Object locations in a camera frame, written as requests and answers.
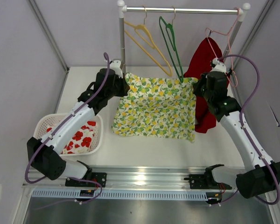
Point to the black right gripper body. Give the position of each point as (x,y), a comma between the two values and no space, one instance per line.
(200,88)

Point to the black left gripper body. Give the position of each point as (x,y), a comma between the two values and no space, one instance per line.
(118,89)

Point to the lemon print skirt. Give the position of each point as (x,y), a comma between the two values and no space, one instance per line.
(157,107)

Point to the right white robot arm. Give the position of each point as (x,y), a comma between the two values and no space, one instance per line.
(261,173)

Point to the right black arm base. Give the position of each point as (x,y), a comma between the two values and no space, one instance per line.
(206,180)

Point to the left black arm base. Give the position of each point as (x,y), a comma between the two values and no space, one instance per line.
(98,177)

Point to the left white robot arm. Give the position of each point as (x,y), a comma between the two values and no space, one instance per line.
(44,153)

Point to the pink clothes hanger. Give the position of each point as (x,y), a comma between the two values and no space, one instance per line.
(230,35)

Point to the red skirt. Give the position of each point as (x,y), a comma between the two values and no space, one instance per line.
(199,64)

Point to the yellow clothes hanger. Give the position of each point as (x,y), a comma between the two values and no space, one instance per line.
(144,34)

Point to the green clothes hanger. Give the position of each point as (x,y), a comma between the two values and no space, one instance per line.
(168,35)

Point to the red poppy print cloth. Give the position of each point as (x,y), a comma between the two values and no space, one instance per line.
(82,140)

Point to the white metal clothes rack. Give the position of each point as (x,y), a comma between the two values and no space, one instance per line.
(123,8)

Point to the white perforated plastic basket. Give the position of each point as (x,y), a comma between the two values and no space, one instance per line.
(50,121)

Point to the aluminium mounting rail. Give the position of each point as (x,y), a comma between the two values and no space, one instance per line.
(143,176)

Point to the white slotted cable duct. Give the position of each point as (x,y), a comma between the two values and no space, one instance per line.
(122,194)

